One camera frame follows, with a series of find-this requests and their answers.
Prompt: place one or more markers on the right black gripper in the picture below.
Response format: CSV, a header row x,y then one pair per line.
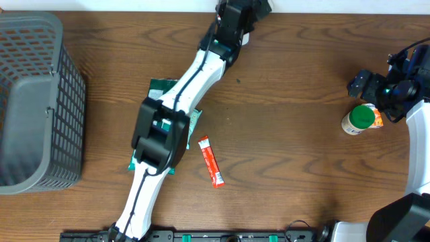
x,y
369,94

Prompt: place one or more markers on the green lid jar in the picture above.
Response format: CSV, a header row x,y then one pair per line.
x,y
358,120

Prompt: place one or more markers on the small orange box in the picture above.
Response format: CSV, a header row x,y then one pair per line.
x,y
378,122

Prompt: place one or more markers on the light green wipes pack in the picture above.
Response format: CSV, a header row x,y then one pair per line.
x,y
192,125

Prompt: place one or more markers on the red stick sachet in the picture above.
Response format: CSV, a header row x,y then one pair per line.
x,y
211,163

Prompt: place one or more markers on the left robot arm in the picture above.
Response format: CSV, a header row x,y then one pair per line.
x,y
161,131

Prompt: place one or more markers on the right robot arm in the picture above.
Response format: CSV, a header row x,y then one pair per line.
x,y
401,94

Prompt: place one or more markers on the white barcode scanner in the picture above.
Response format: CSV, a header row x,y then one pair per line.
x,y
245,39

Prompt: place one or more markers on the grey plastic mesh basket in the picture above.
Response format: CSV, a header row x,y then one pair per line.
x,y
43,99

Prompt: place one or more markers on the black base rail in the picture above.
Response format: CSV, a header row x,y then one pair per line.
x,y
189,236

